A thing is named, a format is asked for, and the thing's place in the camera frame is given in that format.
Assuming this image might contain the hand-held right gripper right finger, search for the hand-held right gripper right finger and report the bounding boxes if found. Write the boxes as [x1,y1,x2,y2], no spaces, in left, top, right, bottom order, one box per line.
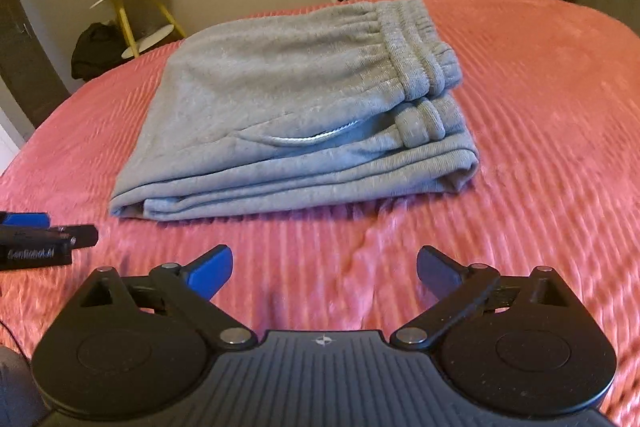
[390,245,576,349]

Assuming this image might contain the pink ribbed blanket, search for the pink ribbed blanket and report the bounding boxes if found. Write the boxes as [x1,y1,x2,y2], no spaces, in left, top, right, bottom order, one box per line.
[0,0,640,427]

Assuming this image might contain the dark door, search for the dark door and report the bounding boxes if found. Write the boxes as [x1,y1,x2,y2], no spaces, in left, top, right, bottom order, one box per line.
[0,0,71,128]

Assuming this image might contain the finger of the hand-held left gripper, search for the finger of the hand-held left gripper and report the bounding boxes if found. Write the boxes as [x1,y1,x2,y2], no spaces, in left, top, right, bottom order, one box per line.
[0,212,51,231]
[0,224,99,251]

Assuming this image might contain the grey sweat pants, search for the grey sweat pants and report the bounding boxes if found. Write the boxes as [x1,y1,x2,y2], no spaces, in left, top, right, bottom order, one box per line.
[109,0,481,222]

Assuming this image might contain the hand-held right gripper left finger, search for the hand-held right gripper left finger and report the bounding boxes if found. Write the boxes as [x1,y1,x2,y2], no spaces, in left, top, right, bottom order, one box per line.
[77,244,256,348]

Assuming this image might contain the yellow two-tier side table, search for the yellow two-tier side table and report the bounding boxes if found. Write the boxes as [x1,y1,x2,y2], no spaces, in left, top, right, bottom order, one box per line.
[90,0,187,58]

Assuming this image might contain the black bag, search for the black bag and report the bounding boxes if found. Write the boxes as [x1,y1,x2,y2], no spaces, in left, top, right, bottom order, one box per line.
[71,22,132,82]

